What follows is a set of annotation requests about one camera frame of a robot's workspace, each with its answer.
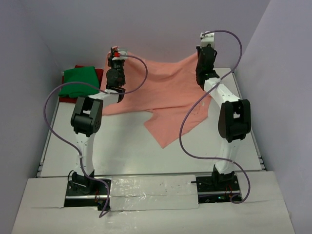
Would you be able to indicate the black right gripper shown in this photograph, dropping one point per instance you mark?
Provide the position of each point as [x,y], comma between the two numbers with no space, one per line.
[200,49]

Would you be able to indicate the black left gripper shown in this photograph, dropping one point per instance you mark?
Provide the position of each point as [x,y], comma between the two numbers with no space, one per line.
[109,60]

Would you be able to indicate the pink t shirt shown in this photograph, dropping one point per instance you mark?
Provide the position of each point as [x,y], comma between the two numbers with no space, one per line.
[168,91]

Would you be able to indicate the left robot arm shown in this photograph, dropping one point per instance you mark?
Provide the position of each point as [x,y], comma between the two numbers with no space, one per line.
[86,120]

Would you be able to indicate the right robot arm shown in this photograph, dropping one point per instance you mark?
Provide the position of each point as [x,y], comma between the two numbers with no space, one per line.
[234,121]

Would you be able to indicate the red folded t shirt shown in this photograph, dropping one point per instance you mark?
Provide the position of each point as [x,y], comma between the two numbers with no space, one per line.
[80,85]

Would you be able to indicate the green folded t shirt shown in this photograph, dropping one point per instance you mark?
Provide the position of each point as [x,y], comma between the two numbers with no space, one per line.
[79,81]

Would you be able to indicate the silver tape patch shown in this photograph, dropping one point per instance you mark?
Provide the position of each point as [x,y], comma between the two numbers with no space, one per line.
[142,193]

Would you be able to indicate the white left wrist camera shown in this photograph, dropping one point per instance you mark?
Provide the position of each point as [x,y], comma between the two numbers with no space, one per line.
[120,54]

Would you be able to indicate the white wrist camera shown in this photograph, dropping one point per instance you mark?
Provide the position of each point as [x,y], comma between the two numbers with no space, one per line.
[207,40]
[120,54]

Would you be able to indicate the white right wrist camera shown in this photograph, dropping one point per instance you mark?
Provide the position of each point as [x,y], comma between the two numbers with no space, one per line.
[207,40]

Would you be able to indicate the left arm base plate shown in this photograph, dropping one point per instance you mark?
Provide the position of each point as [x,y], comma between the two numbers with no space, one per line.
[79,196]

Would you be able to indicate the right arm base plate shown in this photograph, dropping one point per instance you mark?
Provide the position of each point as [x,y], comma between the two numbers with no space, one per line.
[225,191]

